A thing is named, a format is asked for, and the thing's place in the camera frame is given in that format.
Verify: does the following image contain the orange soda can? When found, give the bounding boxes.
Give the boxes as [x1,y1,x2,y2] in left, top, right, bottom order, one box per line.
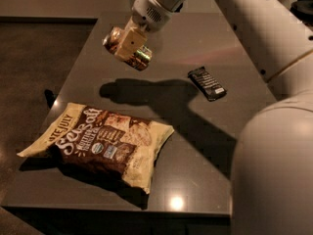
[102,26,153,71]

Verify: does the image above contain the black candy bar wrapper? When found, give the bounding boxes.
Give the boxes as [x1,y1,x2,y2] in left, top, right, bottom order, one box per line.
[188,67,227,102]

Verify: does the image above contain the brown and cream chip bag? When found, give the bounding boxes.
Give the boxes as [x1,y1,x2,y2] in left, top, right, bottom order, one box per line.
[18,103,174,193]

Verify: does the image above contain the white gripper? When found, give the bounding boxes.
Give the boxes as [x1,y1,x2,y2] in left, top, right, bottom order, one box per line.
[114,0,185,61]

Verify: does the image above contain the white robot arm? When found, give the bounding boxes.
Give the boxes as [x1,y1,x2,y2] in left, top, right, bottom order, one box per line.
[116,0,313,235]

